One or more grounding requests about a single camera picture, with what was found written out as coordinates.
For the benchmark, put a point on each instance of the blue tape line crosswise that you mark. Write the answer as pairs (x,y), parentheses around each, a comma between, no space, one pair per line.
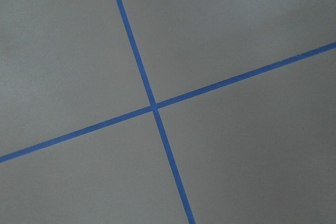
(167,102)

